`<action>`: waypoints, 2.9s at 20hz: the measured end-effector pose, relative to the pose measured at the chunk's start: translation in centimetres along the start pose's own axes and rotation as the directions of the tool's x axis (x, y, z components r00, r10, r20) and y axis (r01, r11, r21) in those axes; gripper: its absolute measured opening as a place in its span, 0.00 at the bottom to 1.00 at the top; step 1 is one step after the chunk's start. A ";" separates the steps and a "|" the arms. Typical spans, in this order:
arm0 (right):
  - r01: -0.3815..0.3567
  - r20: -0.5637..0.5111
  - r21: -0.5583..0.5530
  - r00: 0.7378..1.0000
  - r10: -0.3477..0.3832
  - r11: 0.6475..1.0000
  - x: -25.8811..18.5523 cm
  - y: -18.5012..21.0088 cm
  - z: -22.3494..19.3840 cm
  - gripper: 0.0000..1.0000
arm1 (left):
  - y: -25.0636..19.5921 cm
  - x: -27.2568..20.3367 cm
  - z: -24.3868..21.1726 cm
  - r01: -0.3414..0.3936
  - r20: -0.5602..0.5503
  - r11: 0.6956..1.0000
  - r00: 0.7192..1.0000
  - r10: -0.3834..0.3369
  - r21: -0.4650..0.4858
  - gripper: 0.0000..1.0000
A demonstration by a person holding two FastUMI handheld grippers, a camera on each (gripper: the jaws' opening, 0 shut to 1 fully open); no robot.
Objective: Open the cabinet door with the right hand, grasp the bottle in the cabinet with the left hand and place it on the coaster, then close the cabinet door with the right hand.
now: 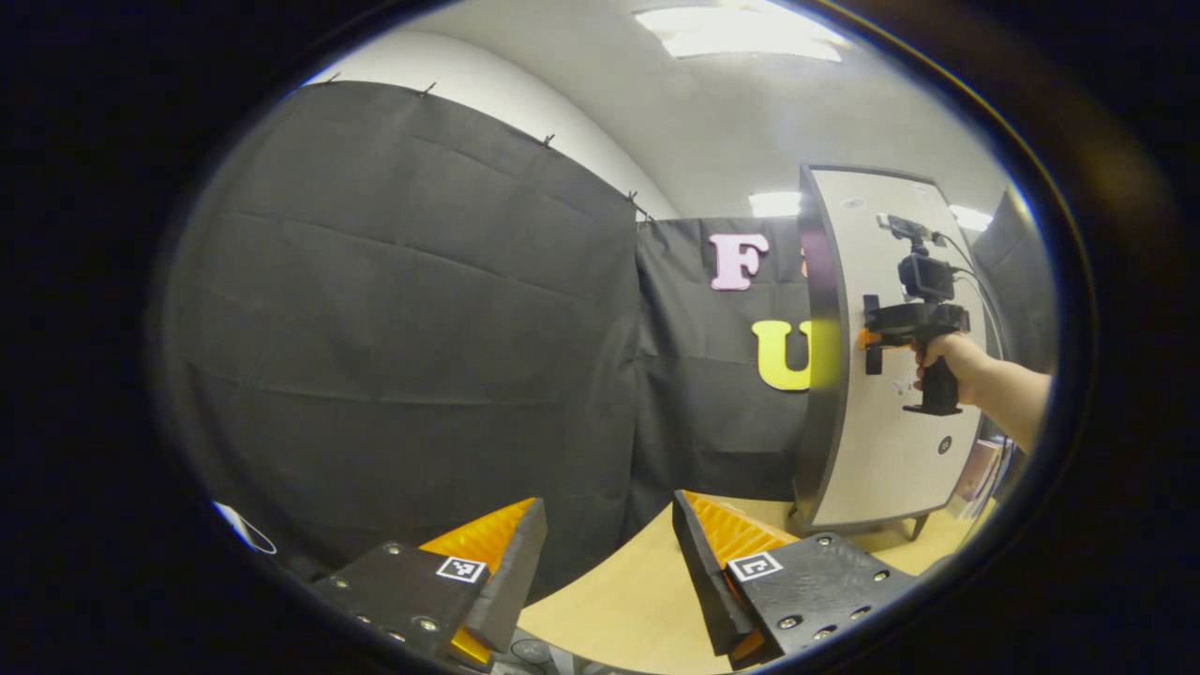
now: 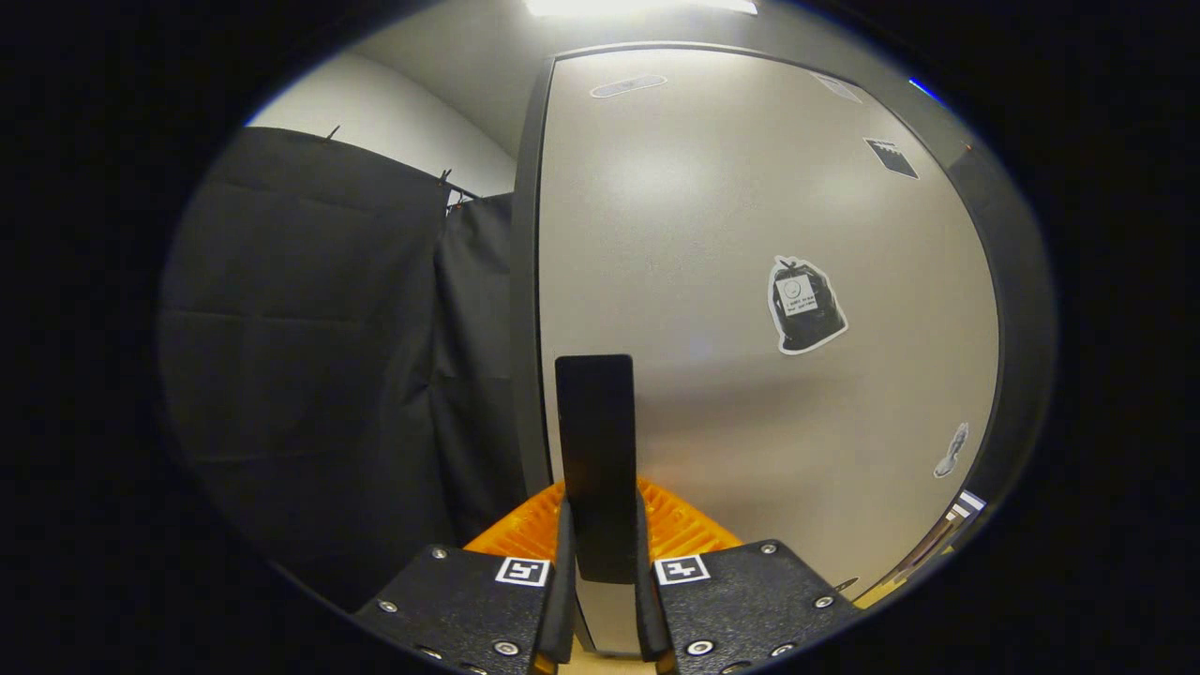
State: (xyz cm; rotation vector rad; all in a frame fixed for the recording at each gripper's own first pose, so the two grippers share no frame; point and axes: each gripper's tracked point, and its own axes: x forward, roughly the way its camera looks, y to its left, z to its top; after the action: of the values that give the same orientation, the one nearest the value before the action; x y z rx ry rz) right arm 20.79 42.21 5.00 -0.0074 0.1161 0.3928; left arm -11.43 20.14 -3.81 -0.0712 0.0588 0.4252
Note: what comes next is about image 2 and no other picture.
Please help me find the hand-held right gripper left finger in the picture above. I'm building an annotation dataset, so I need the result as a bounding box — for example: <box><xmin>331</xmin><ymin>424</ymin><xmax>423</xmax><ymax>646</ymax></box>
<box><xmin>354</xmin><ymin>480</ymin><xmax>578</xmax><ymax>675</ymax></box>

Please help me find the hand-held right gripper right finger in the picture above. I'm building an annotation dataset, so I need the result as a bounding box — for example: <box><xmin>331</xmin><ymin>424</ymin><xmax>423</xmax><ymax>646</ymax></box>
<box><xmin>636</xmin><ymin>478</ymin><xmax>863</xmax><ymax>675</ymax></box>

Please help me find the black door handle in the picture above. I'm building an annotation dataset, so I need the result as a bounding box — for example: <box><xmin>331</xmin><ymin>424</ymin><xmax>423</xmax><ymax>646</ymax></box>
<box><xmin>555</xmin><ymin>354</ymin><xmax>640</xmax><ymax>584</ymax></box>

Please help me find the dark grey cabinet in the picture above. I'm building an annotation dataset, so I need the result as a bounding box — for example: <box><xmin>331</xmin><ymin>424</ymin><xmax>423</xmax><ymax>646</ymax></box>
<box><xmin>509</xmin><ymin>39</ymin><xmax>1060</xmax><ymax>657</ymax></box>

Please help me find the grey cabinet door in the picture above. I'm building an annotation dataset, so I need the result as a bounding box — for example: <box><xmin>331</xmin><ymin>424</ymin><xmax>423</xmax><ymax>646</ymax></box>
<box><xmin>536</xmin><ymin>47</ymin><xmax>1002</xmax><ymax>657</ymax></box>

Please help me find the black backdrop cloth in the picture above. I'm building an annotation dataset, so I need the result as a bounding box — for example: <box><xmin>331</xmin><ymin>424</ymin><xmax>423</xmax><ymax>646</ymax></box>
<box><xmin>157</xmin><ymin>127</ymin><xmax>526</xmax><ymax>610</ymax></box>

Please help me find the ceiling light panel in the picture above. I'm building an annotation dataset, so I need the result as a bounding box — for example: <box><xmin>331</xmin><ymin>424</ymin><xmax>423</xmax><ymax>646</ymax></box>
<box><xmin>525</xmin><ymin>0</ymin><xmax>758</xmax><ymax>18</ymax></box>

